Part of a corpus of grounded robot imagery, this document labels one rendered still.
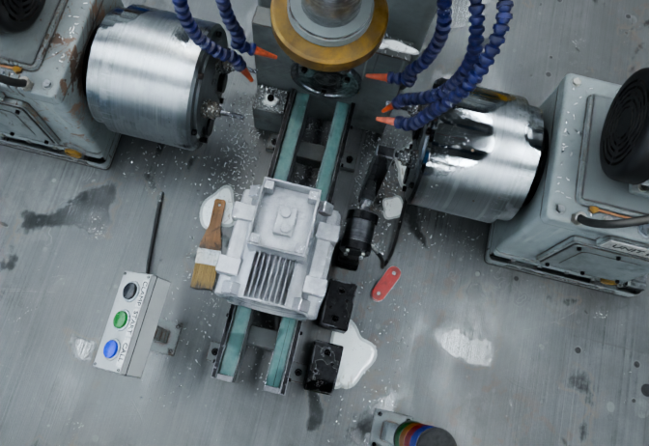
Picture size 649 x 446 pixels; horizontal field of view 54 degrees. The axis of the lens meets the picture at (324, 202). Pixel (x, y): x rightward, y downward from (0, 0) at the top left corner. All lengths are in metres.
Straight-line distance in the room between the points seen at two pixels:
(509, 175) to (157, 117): 0.63
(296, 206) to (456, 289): 0.49
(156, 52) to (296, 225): 0.39
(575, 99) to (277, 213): 0.57
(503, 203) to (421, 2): 0.40
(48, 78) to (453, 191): 0.73
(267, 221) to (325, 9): 0.38
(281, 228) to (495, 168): 0.39
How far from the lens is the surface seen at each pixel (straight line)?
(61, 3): 1.26
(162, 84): 1.16
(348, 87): 1.31
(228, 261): 1.12
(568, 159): 1.18
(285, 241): 1.08
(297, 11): 0.97
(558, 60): 1.71
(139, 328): 1.12
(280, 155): 1.34
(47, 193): 1.53
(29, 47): 1.23
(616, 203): 1.18
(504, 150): 1.15
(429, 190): 1.16
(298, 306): 1.08
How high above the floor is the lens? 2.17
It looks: 73 degrees down
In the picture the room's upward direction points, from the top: 11 degrees clockwise
